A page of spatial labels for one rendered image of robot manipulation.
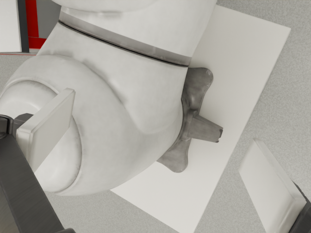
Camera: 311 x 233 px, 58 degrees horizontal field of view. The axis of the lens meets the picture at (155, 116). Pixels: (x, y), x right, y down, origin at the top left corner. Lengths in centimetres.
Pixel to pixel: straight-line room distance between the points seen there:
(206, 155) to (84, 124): 28
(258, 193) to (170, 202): 35
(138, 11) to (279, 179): 17
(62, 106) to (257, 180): 13
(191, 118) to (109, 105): 21
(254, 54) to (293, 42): 84
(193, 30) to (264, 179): 16
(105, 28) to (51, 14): 64
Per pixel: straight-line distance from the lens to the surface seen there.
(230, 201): 145
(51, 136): 17
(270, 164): 18
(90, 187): 28
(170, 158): 48
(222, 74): 45
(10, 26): 81
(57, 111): 17
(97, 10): 26
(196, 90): 44
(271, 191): 18
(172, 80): 29
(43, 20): 87
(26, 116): 17
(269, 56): 45
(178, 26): 27
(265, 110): 130
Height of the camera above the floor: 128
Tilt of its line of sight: 64 degrees down
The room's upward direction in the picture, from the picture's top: 114 degrees counter-clockwise
